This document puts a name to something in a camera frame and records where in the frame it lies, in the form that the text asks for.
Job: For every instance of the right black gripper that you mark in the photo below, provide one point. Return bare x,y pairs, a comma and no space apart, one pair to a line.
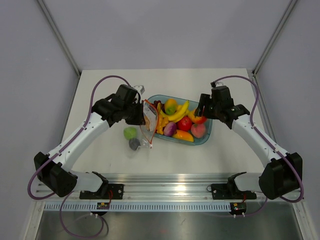
204,100

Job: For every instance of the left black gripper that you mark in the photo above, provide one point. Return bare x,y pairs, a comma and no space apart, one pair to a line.
140,120

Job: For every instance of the clear orange zip top bag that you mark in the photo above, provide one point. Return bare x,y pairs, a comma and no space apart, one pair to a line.
145,133

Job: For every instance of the green round vegetable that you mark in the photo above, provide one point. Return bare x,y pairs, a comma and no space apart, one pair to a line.
130,133

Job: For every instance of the dark purple plum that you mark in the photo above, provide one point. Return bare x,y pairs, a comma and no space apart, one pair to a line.
134,144

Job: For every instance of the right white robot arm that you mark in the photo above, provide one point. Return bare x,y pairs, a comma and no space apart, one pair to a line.
282,172

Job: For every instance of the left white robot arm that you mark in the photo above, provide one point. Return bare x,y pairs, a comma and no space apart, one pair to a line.
54,169

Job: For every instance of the teal plastic food tray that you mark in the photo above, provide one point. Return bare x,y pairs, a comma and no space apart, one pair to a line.
197,141

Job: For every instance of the orange red tomato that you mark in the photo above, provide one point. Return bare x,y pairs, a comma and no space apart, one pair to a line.
196,119

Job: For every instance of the purple grape bunch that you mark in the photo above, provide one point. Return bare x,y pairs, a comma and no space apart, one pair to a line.
157,105

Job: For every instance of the yellow ginger root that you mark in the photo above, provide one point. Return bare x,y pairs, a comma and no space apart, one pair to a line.
162,122

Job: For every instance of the red apple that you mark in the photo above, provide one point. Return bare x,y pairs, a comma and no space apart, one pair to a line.
185,124

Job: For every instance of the pink peach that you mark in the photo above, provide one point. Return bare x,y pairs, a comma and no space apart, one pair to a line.
198,130

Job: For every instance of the yellow banana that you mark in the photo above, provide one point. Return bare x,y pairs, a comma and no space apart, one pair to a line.
178,115

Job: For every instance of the yellow green mango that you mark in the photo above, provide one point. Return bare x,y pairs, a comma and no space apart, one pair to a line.
170,106

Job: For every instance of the purple onion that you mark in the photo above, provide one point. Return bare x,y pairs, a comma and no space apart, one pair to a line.
170,129

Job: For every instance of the left small circuit board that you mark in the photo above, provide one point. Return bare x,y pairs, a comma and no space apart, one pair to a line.
103,206

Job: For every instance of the small circuit board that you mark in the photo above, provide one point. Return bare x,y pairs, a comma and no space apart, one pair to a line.
103,206
238,207

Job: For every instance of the right small circuit board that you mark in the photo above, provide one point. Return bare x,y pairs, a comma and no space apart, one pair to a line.
238,207

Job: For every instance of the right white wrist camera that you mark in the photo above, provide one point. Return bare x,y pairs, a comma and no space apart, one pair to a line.
219,84

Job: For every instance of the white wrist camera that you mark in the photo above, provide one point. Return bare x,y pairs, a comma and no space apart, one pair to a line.
219,84
140,89

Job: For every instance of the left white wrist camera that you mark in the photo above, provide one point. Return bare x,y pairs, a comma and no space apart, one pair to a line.
140,89

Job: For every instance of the aluminium mounting rail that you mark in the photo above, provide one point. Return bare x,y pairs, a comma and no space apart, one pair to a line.
171,187

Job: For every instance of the right aluminium frame post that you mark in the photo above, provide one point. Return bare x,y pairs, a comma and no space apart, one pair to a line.
292,4

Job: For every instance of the aluminium frame post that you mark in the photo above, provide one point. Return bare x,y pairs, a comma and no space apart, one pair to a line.
292,4
58,36

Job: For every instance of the left aluminium frame post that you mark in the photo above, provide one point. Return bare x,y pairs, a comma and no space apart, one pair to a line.
58,36

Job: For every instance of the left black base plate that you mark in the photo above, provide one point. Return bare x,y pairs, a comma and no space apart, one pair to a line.
113,191

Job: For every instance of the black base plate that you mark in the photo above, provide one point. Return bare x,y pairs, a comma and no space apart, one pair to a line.
113,191
222,191

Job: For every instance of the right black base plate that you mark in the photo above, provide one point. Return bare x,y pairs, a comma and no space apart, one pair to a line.
222,191

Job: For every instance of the white slotted cable duct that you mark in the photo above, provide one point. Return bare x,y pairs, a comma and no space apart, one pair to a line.
141,207

